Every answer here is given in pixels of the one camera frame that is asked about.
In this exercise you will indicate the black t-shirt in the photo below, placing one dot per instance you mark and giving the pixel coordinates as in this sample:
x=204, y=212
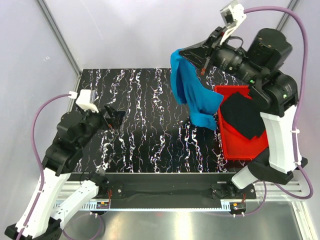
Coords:
x=243, y=115

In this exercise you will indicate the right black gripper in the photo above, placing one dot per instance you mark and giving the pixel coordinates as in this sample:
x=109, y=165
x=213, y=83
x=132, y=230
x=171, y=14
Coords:
x=198, y=54

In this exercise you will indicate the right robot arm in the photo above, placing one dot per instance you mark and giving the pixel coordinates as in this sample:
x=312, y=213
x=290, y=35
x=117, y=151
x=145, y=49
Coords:
x=274, y=93

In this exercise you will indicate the blue t-shirt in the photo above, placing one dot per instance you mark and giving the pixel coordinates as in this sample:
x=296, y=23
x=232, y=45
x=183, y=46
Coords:
x=188, y=90

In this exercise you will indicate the left aluminium frame post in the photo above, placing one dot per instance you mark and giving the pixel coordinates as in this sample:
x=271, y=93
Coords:
x=58, y=36

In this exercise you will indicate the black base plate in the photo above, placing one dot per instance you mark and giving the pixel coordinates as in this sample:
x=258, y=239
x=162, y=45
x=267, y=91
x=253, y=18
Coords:
x=165, y=183

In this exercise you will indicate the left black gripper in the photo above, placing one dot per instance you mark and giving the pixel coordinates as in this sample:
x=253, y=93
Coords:
x=117, y=116

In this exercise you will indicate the aluminium rail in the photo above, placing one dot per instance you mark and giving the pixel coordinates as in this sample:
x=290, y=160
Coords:
x=197, y=201

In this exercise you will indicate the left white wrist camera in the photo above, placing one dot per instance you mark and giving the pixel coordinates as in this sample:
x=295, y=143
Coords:
x=85, y=99

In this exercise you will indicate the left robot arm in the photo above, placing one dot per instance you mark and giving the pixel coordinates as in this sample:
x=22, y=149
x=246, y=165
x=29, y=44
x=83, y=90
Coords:
x=42, y=220

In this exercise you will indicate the red plastic bin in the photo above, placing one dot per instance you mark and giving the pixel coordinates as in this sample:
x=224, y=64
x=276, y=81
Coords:
x=234, y=145

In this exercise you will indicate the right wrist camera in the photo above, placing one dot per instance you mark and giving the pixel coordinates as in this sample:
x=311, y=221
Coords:
x=233, y=16

